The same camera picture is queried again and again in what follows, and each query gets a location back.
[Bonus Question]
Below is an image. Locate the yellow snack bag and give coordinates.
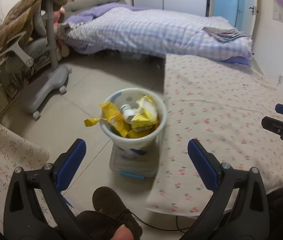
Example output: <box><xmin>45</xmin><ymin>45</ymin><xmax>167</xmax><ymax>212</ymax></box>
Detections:
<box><xmin>84</xmin><ymin>102</ymin><xmax>130</xmax><ymax>138</ymax></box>

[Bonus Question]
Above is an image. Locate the white green small bottle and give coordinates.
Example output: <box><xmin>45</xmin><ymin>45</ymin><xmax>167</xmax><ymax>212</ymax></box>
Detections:
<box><xmin>120</xmin><ymin>104</ymin><xmax>139</xmax><ymax>124</ymax></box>

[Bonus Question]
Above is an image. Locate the white patterned trash bin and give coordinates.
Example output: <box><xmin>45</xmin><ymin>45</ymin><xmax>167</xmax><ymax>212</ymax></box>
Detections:
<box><xmin>93</xmin><ymin>88</ymin><xmax>168</xmax><ymax>159</ymax></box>

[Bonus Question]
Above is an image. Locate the operator thumb left hand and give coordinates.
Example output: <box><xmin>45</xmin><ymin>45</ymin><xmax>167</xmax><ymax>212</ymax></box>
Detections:
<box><xmin>111</xmin><ymin>224</ymin><xmax>134</xmax><ymax>240</ymax></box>

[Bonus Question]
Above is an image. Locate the cherry print tablecloth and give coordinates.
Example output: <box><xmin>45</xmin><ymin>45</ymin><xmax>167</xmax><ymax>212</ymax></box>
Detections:
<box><xmin>145</xmin><ymin>54</ymin><xmax>283</xmax><ymax>217</ymax></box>

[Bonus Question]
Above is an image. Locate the purple bed sheet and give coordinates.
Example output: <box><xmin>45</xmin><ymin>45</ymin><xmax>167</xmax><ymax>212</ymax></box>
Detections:
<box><xmin>220</xmin><ymin>56</ymin><xmax>251</xmax><ymax>67</ymax></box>

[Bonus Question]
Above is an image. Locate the brown slipper foot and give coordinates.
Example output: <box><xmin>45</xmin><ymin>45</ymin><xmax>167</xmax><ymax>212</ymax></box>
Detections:
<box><xmin>76</xmin><ymin>186</ymin><xmax>142</xmax><ymax>239</ymax></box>

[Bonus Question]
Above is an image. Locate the folded striped cloth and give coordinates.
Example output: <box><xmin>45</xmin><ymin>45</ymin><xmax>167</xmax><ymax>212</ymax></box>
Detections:
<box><xmin>202</xmin><ymin>27</ymin><xmax>250</xmax><ymax>43</ymax></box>

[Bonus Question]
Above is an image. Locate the clear plastic storage box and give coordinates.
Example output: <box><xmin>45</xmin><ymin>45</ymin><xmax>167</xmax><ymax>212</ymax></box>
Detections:
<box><xmin>110</xmin><ymin>134</ymin><xmax>163</xmax><ymax>180</ymax></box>

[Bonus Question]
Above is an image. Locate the grey ergonomic chair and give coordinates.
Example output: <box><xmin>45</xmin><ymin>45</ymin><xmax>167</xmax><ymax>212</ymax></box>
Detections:
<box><xmin>0</xmin><ymin>0</ymin><xmax>71</xmax><ymax>120</ymax></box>

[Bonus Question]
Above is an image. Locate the blue door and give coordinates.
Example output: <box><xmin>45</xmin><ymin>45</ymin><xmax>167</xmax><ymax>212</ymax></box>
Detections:
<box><xmin>207</xmin><ymin>0</ymin><xmax>257</xmax><ymax>35</ymax></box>

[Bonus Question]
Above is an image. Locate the pink plush toy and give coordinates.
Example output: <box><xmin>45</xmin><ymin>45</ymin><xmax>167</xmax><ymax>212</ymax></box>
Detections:
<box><xmin>53</xmin><ymin>7</ymin><xmax>70</xmax><ymax>61</ymax></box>

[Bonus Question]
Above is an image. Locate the plaid purple duvet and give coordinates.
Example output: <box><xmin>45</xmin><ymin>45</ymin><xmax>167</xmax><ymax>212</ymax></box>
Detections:
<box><xmin>61</xmin><ymin>3</ymin><xmax>253</xmax><ymax>61</ymax></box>

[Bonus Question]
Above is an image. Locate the brown fluffy blanket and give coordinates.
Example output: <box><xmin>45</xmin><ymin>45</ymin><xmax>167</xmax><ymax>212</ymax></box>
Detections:
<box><xmin>0</xmin><ymin>0</ymin><xmax>68</xmax><ymax>48</ymax></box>

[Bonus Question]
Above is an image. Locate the grey bed headboard cushion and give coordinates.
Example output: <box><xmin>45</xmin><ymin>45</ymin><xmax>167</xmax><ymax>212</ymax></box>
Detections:
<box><xmin>63</xmin><ymin>0</ymin><xmax>126</xmax><ymax>13</ymax></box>

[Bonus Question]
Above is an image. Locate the wall socket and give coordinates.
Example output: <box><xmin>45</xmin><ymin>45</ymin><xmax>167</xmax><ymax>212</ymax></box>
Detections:
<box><xmin>277</xmin><ymin>74</ymin><xmax>283</xmax><ymax>85</ymax></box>

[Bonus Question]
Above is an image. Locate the black cable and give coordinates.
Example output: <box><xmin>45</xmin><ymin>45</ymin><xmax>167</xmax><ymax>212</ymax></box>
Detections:
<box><xmin>128</xmin><ymin>211</ymin><xmax>192</xmax><ymax>233</ymax></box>

